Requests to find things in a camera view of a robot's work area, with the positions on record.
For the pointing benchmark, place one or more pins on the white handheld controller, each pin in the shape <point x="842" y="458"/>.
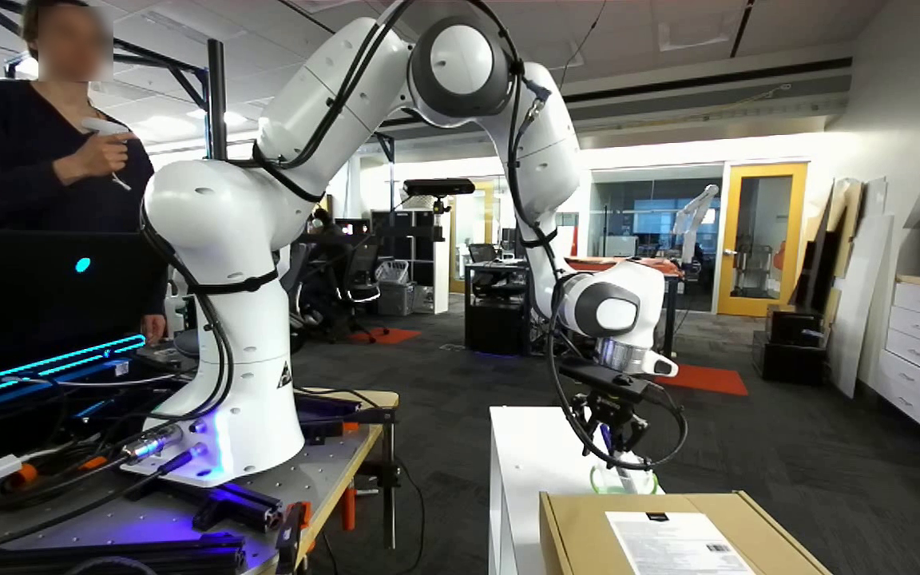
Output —
<point x="106" y="126"/>

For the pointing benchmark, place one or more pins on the black computer screen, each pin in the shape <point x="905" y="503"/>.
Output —
<point x="32" y="308"/>

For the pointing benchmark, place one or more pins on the red floor mat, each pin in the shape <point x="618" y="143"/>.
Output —
<point x="709" y="382"/>

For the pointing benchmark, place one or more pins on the black background cabinet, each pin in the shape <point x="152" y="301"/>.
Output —
<point x="496" y="308"/>

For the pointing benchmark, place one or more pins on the person's right hand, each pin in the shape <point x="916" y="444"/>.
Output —
<point x="102" y="156"/>

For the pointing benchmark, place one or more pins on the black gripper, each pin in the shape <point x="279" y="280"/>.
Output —
<point x="610" y="404"/>

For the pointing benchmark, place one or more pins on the black stereo camera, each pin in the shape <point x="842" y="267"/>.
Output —
<point x="439" y="186"/>

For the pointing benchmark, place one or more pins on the brown cardboard box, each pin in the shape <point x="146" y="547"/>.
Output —
<point x="576" y="543"/>

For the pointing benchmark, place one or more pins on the metal breadboard robot table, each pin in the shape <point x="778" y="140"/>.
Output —
<point x="319" y="469"/>

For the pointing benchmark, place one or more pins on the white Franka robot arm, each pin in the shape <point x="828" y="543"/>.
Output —
<point x="238" y="321"/>

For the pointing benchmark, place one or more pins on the leaning wooden boards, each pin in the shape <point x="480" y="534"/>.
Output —
<point x="855" y="288"/>

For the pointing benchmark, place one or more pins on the person's left hand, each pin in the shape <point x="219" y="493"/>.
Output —
<point x="155" y="327"/>

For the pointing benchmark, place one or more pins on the yellow door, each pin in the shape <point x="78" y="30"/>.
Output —
<point x="732" y="234"/>

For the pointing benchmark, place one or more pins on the black vertical post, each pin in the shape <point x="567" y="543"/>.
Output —
<point x="216" y="97"/>

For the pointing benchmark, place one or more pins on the black crate on floor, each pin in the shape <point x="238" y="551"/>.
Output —
<point x="795" y="357"/>

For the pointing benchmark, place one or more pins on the black office chair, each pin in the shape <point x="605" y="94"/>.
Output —
<point x="336" y="284"/>

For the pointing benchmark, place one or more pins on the person in black top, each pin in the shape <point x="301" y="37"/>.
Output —
<point x="14" y="161"/>

